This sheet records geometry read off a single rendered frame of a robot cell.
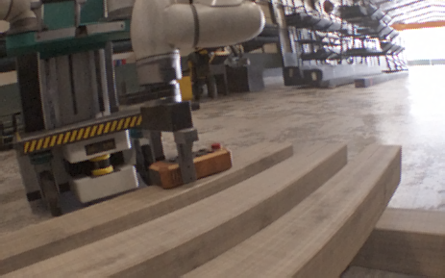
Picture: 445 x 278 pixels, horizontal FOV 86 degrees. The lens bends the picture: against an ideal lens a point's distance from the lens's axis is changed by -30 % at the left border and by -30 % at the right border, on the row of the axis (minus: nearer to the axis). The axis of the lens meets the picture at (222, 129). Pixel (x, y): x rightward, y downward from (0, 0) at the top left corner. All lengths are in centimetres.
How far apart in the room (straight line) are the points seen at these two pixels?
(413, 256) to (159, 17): 67
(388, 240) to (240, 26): 52
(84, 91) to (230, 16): 97
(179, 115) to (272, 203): 23
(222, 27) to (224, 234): 39
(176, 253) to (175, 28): 41
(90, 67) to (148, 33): 87
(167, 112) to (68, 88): 93
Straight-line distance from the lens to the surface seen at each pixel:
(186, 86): 726
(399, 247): 61
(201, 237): 44
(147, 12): 63
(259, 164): 79
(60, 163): 134
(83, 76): 149
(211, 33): 65
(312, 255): 36
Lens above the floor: 39
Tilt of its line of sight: 8 degrees down
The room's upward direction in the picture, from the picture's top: 8 degrees counter-clockwise
